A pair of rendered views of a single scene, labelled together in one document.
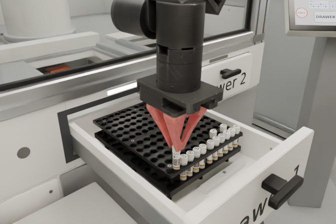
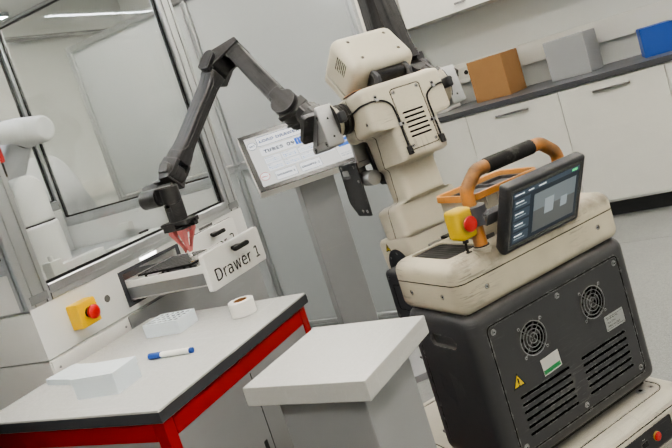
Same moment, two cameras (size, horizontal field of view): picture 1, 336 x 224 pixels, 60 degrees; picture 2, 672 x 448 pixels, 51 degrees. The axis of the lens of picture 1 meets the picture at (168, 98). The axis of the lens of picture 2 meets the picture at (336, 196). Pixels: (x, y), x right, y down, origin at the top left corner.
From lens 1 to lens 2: 179 cm
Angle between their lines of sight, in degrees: 25
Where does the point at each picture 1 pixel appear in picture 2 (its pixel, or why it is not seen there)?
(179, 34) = (171, 197)
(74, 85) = (121, 255)
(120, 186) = (169, 284)
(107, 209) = not seen: hidden behind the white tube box
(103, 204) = not seen: hidden behind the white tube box
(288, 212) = not seen: hidden behind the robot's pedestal
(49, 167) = (121, 309)
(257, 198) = (232, 255)
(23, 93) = (100, 262)
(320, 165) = (362, 310)
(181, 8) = (169, 188)
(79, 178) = (139, 319)
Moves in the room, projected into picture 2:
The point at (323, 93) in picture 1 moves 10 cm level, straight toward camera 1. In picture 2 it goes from (324, 237) to (320, 242)
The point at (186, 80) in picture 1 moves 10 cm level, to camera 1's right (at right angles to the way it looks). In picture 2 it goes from (181, 214) to (213, 203)
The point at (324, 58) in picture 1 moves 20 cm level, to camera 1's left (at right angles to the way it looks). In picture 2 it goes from (307, 206) to (265, 222)
